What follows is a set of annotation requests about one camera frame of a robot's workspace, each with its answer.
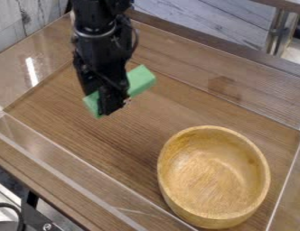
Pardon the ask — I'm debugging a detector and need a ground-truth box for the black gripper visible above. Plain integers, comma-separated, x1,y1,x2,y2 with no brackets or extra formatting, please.
72,14,138,116

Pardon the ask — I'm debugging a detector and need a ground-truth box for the green rectangular block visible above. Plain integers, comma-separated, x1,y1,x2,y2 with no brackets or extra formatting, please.
82,65,157,118

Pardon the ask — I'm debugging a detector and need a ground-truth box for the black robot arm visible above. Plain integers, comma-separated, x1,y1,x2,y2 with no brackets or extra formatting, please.
72,0,138,116

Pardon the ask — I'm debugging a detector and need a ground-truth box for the brown wooden bowl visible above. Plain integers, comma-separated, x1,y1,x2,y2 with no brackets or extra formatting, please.
157,125,271,229

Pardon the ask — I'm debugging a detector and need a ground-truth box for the clear acrylic tray wall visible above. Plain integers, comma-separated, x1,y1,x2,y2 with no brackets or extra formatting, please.
0,110,197,231

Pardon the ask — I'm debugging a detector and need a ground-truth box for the black cable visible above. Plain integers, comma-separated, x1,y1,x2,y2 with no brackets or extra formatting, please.
0,202,27,231

